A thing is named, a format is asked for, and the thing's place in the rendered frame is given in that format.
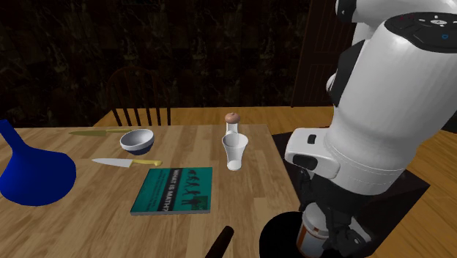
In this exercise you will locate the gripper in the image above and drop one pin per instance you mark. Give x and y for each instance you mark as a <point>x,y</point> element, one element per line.
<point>330,194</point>

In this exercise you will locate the black round dish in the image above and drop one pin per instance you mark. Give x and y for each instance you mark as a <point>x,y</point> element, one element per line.
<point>280,236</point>

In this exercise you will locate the white and blue bowl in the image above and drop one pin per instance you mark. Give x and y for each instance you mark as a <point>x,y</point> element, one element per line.
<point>137,141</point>

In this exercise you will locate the teal book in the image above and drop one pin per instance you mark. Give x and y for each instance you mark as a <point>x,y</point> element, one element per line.
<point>171,191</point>

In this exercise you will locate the dark brown stick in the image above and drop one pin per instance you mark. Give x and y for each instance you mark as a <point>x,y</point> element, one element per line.
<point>220,241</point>

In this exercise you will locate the olive green knife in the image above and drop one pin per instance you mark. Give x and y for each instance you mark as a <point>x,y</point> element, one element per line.
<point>93,132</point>

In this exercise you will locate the blue vase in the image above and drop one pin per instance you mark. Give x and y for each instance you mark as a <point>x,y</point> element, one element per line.
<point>34,175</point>

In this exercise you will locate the dark wooden door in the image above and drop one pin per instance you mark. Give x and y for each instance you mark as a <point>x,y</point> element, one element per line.
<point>321,53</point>

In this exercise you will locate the white cup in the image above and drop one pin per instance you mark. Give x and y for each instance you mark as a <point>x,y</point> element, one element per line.
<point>234,150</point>

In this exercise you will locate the dark wooden chair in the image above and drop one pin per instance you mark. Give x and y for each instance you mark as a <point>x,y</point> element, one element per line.
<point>139,93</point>

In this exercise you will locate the white grinder with brown knob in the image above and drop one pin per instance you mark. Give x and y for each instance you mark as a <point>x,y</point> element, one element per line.
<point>232,123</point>

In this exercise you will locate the white and orange bottle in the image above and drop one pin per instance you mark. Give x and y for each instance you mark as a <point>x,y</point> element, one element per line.
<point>312,232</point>

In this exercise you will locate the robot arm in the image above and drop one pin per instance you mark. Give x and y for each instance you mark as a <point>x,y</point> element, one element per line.
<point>378,107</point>

